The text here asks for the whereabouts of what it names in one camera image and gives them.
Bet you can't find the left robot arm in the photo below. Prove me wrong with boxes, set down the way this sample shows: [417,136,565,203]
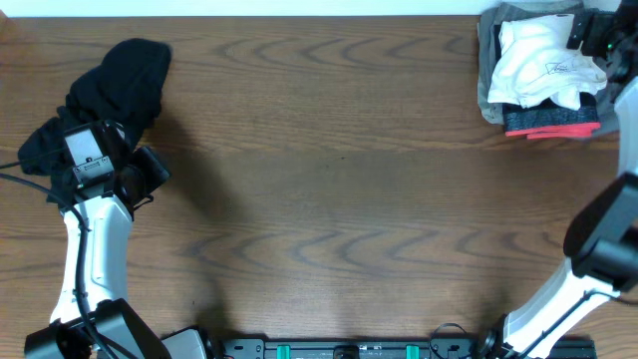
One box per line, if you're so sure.
[24,121,207,358]

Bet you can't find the black crumpled garment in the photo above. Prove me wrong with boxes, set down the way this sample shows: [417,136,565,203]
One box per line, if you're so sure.
[17,39,171,196]

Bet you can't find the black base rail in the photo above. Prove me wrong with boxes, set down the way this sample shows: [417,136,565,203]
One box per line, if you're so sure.
[206,337,598,359]

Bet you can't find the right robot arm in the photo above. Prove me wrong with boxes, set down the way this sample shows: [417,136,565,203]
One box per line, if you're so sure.
[475,1,637,358]

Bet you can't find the white t-shirt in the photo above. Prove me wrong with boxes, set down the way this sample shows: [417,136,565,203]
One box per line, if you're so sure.
[487,14,607,111]

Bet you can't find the folded grey garment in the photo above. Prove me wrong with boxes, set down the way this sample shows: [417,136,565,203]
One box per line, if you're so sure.
[478,1,618,137]

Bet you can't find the folded black shorts orange hem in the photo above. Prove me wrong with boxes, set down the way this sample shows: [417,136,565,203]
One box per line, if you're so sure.
[492,23,602,141]

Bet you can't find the left black cable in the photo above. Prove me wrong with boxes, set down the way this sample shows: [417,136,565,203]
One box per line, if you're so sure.
[0,149,141,359]

